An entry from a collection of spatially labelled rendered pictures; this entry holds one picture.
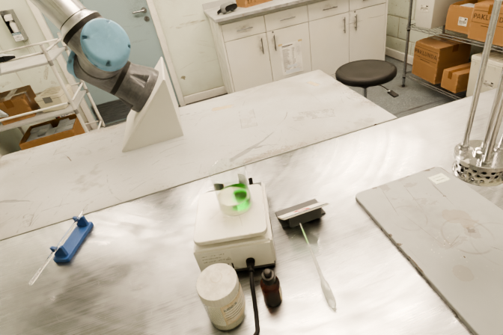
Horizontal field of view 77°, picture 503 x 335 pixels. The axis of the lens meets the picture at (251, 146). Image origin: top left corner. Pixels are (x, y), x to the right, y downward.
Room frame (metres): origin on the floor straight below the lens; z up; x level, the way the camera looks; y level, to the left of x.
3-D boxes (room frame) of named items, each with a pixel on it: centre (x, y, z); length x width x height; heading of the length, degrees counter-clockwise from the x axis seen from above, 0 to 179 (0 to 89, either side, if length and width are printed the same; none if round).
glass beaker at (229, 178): (0.41, 0.05, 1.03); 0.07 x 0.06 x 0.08; 2
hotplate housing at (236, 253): (0.43, 0.06, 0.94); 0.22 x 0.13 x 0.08; 177
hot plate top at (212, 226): (0.40, 0.06, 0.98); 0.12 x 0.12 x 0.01; 87
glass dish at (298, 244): (0.38, -0.06, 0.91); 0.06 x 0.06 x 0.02
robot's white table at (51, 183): (0.86, 0.22, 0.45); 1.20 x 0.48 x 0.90; 100
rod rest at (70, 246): (0.50, 0.41, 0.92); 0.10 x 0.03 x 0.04; 169
